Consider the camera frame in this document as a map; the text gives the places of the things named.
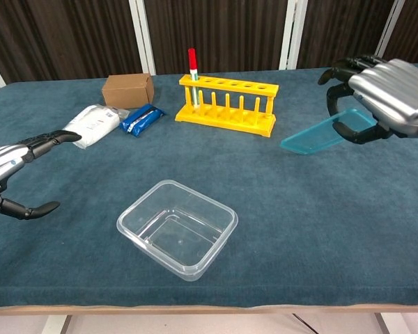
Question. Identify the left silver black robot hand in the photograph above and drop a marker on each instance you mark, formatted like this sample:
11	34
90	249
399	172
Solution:
3	160

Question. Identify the clear plastic container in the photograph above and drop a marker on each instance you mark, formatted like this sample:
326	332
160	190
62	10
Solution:
181	236

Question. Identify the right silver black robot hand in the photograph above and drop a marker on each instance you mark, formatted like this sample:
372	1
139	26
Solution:
393	94

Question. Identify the white table leg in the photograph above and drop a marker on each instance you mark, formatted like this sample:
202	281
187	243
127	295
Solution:
55	325
385	325

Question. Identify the blue snack packet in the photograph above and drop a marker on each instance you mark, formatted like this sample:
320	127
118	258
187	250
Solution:
143	120

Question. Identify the brown cardboard box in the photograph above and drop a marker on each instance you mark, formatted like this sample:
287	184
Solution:
125	92

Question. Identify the white plastic packet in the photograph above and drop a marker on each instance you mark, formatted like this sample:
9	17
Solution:
90	125

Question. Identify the yellow test tube rack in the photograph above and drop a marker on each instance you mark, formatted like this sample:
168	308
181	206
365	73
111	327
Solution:
226	120

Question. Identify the red-capped test tube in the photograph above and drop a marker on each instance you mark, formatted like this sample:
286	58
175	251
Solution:
192	59

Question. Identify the teal table cloth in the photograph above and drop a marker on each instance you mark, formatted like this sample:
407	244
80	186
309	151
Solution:
282	208

